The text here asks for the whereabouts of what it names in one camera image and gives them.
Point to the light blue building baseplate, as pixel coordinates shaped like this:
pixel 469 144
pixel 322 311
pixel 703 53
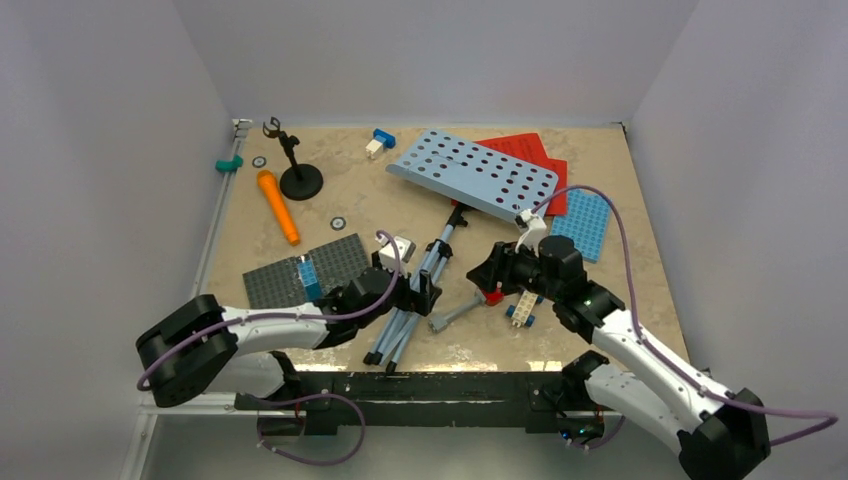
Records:
pixel 585 223

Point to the blue building brick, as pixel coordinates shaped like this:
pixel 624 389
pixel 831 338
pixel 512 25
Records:
pixel 309 280

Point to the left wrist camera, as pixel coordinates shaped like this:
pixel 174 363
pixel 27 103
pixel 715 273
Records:
pixel 394 255

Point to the light blue music stand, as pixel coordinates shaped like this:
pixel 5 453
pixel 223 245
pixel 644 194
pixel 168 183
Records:
pixel 419 166

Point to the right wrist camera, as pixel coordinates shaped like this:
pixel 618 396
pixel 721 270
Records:
pixel 533 229

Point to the orange toy microphone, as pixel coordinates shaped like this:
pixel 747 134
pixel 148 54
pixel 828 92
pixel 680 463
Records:
pixel 267 184

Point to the dark grey building baseplate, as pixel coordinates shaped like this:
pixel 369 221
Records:
pixel 278 285

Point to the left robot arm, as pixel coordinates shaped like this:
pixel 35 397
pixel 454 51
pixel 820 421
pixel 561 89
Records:
pixel 186 351

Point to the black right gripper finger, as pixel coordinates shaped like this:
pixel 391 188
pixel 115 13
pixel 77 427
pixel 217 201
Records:
pixel 501 253
pixel 491 278

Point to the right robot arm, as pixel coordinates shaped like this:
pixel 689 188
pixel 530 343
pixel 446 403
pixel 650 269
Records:
pixel 714 432

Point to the white blue toy car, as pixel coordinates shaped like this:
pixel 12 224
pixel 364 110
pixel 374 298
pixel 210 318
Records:
pixel 521 313

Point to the aluminium side rail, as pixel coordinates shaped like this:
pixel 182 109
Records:
pixel 146 421

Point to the red grey toy hammer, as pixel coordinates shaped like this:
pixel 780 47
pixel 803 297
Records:
pixel 440 321

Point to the teal clamp piece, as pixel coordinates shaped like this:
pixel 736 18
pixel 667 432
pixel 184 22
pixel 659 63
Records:
pixel 229 166

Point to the black microphone stand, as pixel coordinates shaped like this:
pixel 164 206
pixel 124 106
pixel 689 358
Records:
pixel 300 181

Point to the black table front rail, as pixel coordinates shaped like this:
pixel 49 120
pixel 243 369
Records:
pixel 536 402

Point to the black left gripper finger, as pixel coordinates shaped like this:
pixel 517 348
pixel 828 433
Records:
pixel 422 305
pixel 423 285

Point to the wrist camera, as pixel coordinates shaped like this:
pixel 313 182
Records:
pixel 394 255
pixel 533 229

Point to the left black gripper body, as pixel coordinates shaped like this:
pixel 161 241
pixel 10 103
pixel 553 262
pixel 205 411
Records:
pixel 399 295

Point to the blue white brick block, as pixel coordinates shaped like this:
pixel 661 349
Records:
pixel 381 140

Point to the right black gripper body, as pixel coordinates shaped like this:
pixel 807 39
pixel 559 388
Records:
pixel 524 272

